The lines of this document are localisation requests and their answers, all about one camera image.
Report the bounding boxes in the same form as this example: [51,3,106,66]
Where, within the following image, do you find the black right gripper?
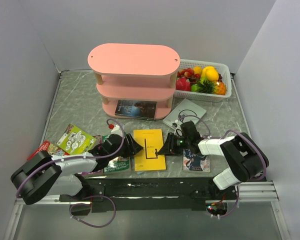
[157,133,190,158]

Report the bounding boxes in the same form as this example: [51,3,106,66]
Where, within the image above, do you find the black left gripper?
[109,134,144,161]

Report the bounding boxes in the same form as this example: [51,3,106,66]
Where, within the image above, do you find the yellow book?
[133,129,167,172]

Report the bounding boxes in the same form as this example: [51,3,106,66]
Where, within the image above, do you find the Wuthering Heights dark blue book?
[114,100,157,121]

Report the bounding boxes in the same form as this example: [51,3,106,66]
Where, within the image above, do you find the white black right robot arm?
[157,121,269,200]

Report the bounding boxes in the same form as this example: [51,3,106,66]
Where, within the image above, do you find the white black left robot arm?
[10,134,143,205]

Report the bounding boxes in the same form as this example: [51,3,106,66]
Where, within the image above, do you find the green Treehouse book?
[102,133,131,175]

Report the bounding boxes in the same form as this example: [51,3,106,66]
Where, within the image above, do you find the Little Women book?
[182,149,211,173]

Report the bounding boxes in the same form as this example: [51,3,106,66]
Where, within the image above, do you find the grey white book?
[163,99,207,130]

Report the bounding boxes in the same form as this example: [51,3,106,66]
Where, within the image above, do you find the lime green paperback book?
[56,123,96,155]

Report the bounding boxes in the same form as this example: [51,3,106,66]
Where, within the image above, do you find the pink toy dragon fruit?
[175,77,191,92]

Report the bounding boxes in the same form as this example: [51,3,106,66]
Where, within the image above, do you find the toy pineapple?
[197,80,227,96]

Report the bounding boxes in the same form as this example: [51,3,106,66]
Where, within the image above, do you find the pink three-tier shelf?
[87,43,181,120]

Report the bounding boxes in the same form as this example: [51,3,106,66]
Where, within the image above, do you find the red toy cherries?
[177,68,201,79]

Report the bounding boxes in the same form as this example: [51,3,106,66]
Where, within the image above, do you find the red Treehouse book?
[26,140,69,161]

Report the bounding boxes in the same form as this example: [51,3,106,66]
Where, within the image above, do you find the small yellow toy fruit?
[193,66,203,75]

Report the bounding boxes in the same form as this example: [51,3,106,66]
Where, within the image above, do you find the white plastic fruit basket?
[174,59,232,102]

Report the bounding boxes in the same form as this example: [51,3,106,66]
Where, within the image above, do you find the black mounting base plate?
[59,177,244,213]

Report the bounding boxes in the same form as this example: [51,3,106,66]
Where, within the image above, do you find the aluminium rail frame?
[13,181,280,206]

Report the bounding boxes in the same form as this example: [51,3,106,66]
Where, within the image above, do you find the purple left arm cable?
[16,118,127,229]

